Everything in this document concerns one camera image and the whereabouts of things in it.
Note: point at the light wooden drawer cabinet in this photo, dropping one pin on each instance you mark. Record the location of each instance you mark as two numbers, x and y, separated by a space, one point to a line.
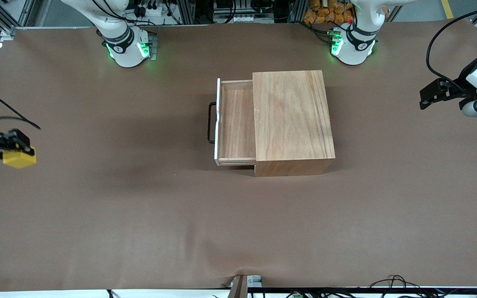
292 120

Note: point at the white power strip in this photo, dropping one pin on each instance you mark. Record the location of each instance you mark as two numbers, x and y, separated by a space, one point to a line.
151 12

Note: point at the yellow cube block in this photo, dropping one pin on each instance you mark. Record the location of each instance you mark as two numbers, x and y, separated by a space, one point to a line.
19 160

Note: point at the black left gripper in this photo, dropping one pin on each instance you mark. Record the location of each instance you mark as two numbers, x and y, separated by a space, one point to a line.
461 85

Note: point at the pile of orange lumpy items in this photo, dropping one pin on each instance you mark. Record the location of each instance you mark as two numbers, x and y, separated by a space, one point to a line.
325 14

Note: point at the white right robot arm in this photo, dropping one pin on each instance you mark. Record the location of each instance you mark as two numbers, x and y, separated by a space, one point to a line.
126 49

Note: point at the metal table edge bracket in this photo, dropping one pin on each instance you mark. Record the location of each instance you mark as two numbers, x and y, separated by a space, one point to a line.
238 289

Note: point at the brown table cover sheet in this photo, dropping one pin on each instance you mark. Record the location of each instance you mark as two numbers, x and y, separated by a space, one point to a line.
180 215

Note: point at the aluminium frame post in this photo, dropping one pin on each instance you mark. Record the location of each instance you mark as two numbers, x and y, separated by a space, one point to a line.
186 12
296 10

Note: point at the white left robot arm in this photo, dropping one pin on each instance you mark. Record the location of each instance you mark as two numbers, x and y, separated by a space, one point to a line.
354 45

